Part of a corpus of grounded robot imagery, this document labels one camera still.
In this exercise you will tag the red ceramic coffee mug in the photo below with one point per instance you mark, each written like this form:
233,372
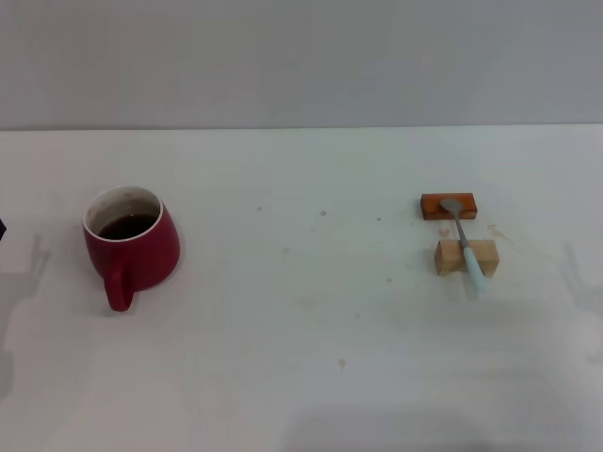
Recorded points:
141,259

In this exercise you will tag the dark orange wooden block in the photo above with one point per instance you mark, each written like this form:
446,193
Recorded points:
431,207

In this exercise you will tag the light wooden block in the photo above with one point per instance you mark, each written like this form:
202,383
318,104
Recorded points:
447,256

